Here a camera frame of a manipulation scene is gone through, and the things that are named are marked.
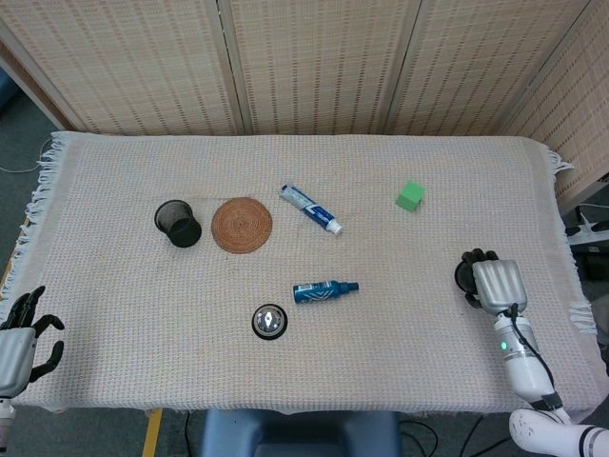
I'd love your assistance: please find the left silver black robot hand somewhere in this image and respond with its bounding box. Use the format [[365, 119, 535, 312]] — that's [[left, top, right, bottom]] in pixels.
[[0, 285, 66, 399]]

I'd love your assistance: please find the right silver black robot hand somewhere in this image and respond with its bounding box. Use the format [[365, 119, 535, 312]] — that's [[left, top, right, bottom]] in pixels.
[[459, 248, 530, 316]]

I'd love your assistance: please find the black round object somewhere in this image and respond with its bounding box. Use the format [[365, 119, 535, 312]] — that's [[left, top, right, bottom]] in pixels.
[[453, 260, 478, 293]]

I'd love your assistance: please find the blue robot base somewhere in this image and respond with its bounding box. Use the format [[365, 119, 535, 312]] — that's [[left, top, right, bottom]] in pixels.
[[198, 407, 403, 457]]

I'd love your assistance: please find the black box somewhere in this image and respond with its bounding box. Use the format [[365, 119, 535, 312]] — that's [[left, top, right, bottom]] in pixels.
[[572, 242, 609, 283]]

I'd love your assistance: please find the green cube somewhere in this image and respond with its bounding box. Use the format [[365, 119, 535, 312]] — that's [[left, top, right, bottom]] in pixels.
[[394, 179, 426, 213]]

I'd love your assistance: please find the blue spray bottle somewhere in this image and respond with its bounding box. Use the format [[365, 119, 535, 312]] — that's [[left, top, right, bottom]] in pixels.
[[291, 279, 361, 306]]

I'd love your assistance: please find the beige fringed tablecloth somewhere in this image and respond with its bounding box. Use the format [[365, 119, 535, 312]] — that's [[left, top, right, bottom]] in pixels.
[[0, 130, 599, 414]]

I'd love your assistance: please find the blue white toothpaste tube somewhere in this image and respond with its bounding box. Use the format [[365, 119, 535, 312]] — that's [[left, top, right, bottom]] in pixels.
[[278, 183, 344, 237]]

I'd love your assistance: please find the black mesh pen holder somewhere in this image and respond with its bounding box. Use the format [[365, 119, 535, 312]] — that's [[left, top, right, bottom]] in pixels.
[[153, 199, 203, 248]]

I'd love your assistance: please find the silver call bell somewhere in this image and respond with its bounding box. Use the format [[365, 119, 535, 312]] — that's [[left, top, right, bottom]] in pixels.
[[251, 304, 288, 341]]

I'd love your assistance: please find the round woven brown coaster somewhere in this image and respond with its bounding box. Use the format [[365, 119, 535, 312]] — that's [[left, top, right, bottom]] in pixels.
[[210, 196, 274, 255]]

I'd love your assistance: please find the bamboo folding screen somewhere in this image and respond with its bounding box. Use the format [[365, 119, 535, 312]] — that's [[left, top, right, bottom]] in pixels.
[[0, 0, 609, 207]]

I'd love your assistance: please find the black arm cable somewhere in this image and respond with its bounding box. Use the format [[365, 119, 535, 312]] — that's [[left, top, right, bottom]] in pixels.
[[507, 302, 565, 411]]

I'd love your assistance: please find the black floor cable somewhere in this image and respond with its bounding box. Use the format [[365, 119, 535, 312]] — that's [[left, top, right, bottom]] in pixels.
[[182, 410, 202, 457], [398, 417, 440, 457]]

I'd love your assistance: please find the thin white floor cable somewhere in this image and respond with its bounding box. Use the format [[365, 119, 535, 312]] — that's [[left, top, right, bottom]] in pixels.
[[0, 136, 54, 175]]

